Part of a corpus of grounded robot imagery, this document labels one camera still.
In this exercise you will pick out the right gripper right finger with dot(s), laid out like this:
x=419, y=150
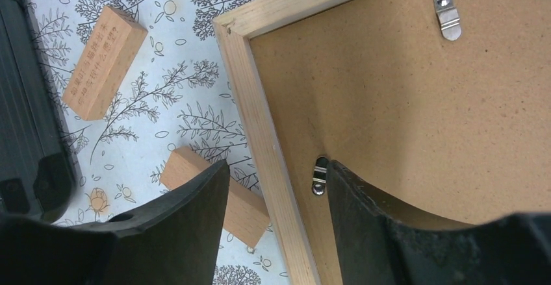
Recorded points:
x=381, y=239

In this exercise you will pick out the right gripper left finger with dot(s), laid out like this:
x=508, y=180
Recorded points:
x=173, y=239

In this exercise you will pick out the photo print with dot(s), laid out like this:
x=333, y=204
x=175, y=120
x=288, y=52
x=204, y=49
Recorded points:
x=460, y=128

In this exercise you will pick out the light wooden picture frame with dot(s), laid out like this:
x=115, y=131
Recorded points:
x=301, y=223

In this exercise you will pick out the wooden block near photo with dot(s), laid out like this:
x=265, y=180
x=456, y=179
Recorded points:
x=246, y=216

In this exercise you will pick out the floral patterned table mat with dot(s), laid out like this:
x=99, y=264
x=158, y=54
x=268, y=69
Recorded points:
x=175, y=94

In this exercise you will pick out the black poker chip case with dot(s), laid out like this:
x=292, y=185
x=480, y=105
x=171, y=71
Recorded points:
x=37, y=178

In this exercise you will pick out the wooden block near case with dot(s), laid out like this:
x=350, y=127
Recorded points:
x=107, y=56

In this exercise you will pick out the metal frame clip lower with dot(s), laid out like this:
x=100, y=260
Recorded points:
x=319, y=176

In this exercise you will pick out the metal frame clip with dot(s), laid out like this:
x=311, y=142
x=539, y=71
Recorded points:
x=319, y=176
x=448, y=19

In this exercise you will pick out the metal frame clip upper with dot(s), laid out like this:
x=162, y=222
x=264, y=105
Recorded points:
x=448, y=19

